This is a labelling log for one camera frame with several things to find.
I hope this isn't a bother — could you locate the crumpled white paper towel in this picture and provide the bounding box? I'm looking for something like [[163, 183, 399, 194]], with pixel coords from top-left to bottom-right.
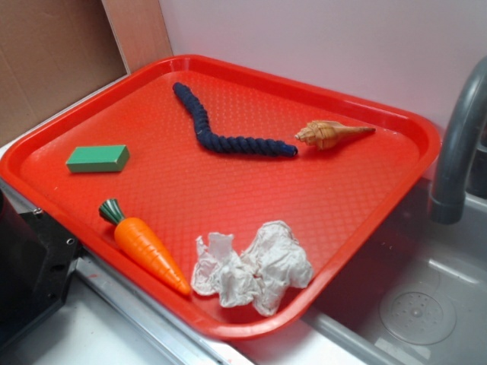
[[191, 221, 314, 316]]

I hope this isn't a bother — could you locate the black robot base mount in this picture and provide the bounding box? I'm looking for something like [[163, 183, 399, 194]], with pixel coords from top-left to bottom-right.
[[1, 194, 80, 350]]

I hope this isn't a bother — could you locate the green rectangular block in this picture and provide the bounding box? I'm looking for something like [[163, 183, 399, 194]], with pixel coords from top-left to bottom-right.
[[66, 145, 130, 173]]

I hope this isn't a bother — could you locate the grey toy faucet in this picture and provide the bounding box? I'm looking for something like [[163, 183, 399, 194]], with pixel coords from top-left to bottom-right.
[[428, 58, 486, 224]]

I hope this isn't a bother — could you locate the tan spiral seashell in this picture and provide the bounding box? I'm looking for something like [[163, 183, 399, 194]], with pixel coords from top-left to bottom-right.
[[294, 120, 376, 151]]

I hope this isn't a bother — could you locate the dark blue twisted rope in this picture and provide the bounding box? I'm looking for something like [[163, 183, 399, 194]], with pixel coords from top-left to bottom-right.
[[172, 81, 299, 160]]

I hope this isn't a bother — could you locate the light wooden board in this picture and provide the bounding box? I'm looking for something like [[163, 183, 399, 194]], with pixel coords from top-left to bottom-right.
[[102, 0, 173, 74]]

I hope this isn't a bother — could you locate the brown cardboard panel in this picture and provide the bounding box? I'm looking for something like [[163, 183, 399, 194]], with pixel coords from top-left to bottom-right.
[[1, 1, 126, 144]]

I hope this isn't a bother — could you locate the orange toy carrot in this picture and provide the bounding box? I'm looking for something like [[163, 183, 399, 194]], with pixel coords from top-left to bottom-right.
[[98, 198, 191, 296]]

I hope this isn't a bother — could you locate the red plastic tray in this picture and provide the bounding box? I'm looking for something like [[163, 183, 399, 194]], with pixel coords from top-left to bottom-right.
[[1, 56, 441, 340]]

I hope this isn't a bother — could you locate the grey plastic sink basin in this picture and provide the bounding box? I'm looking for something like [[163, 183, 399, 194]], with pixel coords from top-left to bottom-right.
[[304, 183, 486, 364]]

